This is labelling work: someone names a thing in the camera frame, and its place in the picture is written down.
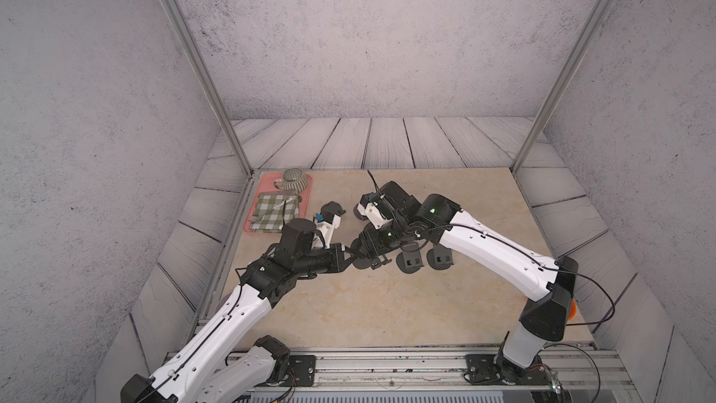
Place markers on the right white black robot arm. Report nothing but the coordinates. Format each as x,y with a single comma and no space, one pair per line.
547,283

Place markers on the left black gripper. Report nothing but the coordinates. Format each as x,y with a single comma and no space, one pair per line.
337,263

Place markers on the green checkered cloth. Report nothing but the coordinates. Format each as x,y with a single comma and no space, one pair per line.
273,211

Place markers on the striped ceramic cup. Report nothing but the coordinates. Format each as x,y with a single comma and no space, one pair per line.
293,180

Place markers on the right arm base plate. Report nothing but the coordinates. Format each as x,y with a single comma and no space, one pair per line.
493,369

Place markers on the left metal corner post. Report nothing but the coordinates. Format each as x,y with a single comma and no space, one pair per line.
180,26

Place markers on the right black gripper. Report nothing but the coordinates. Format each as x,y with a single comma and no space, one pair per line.
371,243

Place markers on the pink plastic tray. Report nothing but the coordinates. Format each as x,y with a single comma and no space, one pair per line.
266,185

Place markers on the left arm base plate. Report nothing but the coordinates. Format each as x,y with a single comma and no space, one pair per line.
297,370

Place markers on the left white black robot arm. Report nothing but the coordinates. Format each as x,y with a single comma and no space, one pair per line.
198,372

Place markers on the right metal corner post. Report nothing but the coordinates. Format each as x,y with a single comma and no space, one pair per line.
595,18

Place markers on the metal corner post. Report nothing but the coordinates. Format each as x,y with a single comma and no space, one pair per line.
595,18
180,26

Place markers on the aluminium rail frame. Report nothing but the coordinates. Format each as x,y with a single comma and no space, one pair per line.
578,373

